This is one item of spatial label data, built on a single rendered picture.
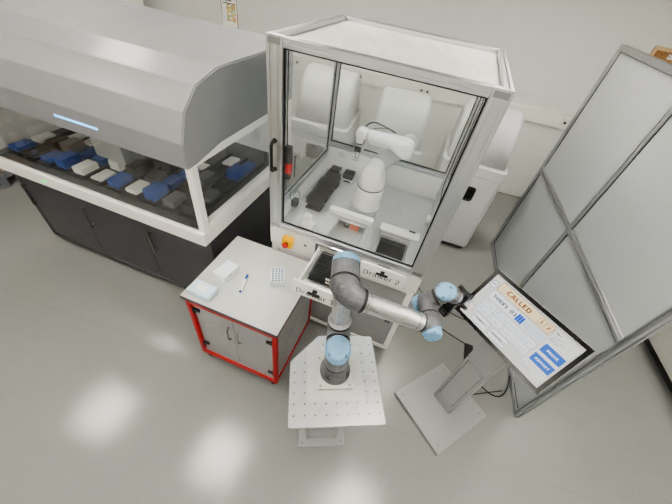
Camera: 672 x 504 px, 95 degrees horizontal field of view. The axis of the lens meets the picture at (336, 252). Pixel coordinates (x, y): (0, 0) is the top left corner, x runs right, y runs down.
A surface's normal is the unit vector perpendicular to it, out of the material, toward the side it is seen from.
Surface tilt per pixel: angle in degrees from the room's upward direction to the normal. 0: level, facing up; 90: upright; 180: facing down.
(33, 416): 0
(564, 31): 90
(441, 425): 3
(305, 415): 0
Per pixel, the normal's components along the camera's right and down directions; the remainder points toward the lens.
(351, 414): 0.13, -0.71
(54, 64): -0.13, -0.13
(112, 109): -0.28, 0.33
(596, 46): -0.27, 0.65
